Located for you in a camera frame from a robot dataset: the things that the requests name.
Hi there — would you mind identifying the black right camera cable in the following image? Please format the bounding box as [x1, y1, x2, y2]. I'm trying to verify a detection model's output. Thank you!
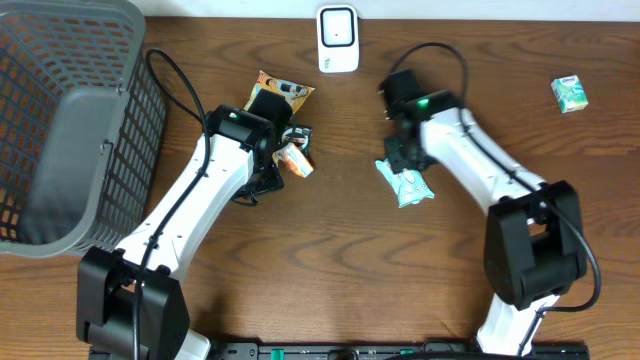
[387, 41, 602, 357]

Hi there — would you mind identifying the white barcode scanner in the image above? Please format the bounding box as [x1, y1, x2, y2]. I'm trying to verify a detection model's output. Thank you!
[316, 4, 360, 73]

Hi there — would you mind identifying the teal snack wrapper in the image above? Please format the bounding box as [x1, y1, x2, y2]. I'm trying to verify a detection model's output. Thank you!
[375, 159, 435, 208]

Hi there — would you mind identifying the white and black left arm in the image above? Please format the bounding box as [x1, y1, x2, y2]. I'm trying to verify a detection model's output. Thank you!
[76, 103, 292, 359]

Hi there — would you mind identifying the small teal tissue pack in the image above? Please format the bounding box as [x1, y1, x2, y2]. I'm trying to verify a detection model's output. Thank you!
[551, 75, 589, 114]

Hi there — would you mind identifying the black camera cable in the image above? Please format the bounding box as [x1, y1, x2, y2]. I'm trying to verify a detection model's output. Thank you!
[387, 41, 602, 357]
[130, 47, 212, 360]

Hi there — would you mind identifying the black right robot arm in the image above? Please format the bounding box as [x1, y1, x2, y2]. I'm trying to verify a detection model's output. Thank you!
[382, 89, 590, 356]

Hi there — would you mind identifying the dark grey plastic basket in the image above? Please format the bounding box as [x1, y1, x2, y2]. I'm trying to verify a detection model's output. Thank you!
[1, 1, 167, 258]

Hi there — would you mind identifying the dark green round-logo box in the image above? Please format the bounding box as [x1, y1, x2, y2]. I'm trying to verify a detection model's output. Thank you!
[282, 126, 313, 155]

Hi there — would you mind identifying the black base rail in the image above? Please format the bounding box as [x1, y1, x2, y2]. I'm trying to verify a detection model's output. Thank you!
[209, 341, 591, 360]

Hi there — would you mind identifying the orange tissue pack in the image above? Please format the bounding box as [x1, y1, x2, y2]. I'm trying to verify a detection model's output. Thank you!
[276, 143, 314, 178]

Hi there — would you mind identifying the yellow wet wipes pack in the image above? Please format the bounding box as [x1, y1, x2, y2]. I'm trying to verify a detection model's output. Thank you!
[243, 69, 316, 166]

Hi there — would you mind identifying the black left camera cable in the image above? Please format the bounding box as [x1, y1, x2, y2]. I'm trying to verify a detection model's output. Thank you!
[130, 47, 212, 360]

